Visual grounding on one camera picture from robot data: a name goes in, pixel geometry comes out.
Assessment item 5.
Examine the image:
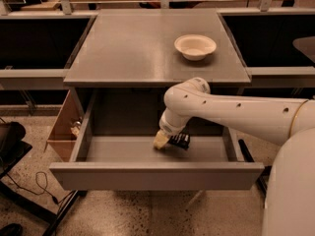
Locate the grey right shelf rail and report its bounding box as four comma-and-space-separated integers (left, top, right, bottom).
247, 67, 315, 88

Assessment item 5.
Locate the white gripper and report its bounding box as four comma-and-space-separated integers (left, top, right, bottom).
154, 120, 179, 149

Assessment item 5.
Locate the black stand leg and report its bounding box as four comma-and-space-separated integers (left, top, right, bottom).
238, 140, 272, 197

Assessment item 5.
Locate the grey left shelf rail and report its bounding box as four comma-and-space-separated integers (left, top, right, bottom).
0, 69, 68, 90

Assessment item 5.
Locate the white paper bowl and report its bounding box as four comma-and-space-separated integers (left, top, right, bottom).
174, 34, 217, 61

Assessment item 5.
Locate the black cable on floor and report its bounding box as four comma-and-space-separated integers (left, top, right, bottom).
4, 170, 77, 207

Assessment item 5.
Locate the black chair at left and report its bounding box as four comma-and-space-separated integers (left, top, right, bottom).
0, 122, 32, 178

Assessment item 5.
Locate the grey open top drawer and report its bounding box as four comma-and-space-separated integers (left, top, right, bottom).
50, 91, 264, 191

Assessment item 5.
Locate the grey cabinet counter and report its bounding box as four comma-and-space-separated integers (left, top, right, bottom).
63, 7, 252, 120

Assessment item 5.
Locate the black shoe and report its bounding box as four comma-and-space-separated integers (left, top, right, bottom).
0, 223, 23, 236

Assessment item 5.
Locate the grey shelf rail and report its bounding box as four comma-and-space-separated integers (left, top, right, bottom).
0, 69, 68, 90
247, 67, 315, 88

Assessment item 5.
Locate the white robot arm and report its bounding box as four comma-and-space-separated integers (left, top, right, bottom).
154, 78, 315, 236

